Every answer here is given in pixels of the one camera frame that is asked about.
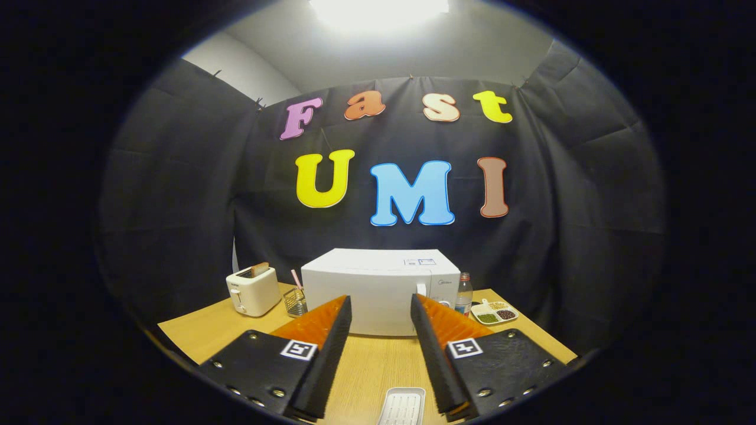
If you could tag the white toaster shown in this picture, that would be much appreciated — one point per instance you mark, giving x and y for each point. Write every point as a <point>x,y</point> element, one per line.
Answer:
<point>254,292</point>

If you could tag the toast slice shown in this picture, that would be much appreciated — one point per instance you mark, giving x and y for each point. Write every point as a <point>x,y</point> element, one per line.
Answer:
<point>260,270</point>

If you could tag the white rectangular tray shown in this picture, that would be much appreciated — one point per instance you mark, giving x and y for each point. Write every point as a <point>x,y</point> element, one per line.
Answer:
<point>401,407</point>

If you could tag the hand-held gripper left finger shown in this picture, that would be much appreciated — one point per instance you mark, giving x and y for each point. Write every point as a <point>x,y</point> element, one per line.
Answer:
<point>328,360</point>

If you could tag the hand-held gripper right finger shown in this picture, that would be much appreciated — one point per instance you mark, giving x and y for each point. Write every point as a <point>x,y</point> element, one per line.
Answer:
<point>434,360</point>

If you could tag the pink stick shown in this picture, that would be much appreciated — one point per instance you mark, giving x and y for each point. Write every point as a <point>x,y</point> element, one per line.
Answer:
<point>296,280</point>

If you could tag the white divided bean dish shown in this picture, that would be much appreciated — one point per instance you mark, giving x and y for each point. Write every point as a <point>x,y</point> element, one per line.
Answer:
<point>495,313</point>

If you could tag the clear plastic water bottle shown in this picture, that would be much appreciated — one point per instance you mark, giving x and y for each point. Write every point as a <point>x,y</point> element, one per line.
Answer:
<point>464,298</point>

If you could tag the white microwave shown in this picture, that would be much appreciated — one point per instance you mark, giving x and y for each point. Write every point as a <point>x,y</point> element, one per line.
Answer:
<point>378,295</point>

